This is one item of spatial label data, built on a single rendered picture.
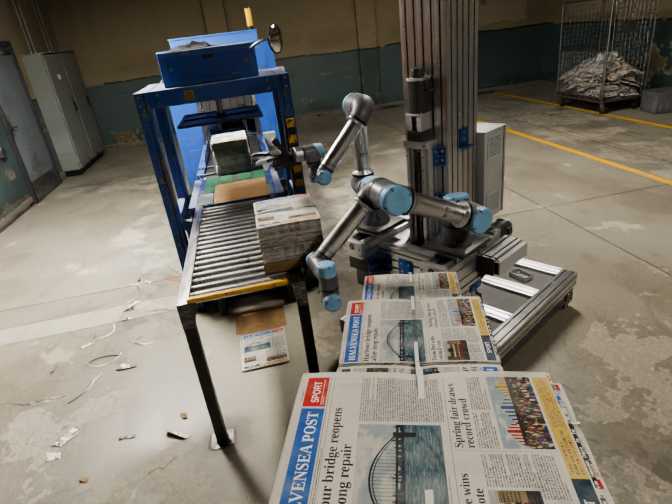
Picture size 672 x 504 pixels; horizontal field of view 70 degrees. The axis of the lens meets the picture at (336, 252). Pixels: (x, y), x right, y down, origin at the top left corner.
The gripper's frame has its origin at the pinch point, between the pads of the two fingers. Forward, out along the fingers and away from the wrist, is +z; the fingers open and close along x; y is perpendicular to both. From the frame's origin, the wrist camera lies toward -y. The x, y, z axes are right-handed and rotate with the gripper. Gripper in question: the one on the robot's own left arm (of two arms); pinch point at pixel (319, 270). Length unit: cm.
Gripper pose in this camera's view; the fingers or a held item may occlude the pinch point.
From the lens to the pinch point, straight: 219.6
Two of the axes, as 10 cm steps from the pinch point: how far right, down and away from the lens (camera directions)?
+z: -2.0, -4.0, 9.0
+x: -9.7, 1.9, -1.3
